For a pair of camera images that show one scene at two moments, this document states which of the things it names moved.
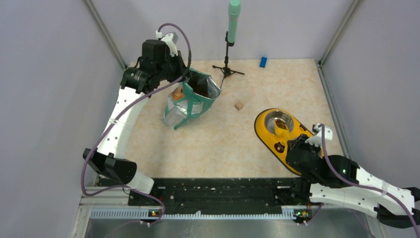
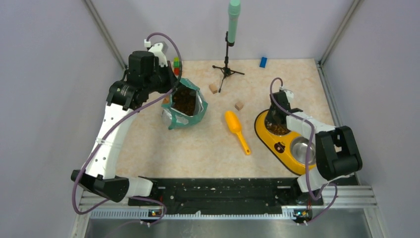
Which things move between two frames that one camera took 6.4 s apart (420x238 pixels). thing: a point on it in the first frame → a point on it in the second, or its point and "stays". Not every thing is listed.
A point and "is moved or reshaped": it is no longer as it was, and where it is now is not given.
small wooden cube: [238, 105] stays
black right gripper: [299, 143] → [269, 117]
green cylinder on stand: [234, 11] stays
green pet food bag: [191, 98] is moved or reshaped
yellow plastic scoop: [280, 132] is moved or reshaped
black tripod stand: [226, 70] stays
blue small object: [263, 62] stays
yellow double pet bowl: [277, 128] stays
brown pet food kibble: [199, 86] → [183, 100]
